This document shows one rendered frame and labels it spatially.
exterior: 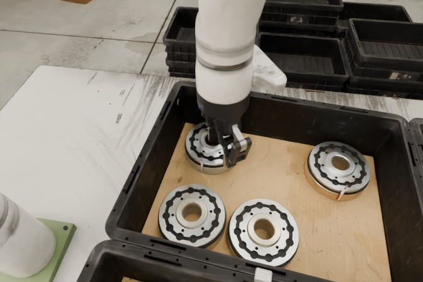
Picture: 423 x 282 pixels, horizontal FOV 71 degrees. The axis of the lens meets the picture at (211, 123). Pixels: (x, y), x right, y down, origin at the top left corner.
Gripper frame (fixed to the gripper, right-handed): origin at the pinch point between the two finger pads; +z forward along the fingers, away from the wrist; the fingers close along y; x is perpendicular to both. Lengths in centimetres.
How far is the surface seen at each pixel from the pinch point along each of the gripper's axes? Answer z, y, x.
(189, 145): 1.5, -3.7, -4.7
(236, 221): 1.8, 12.1, -3.3
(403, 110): 18, -2, 57
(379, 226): 4.9, 21.3, 17.4
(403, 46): 40, -43, 117
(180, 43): 30, -75, 18
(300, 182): 4.8, 9.5, 10.8
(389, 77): 39, -29, 92
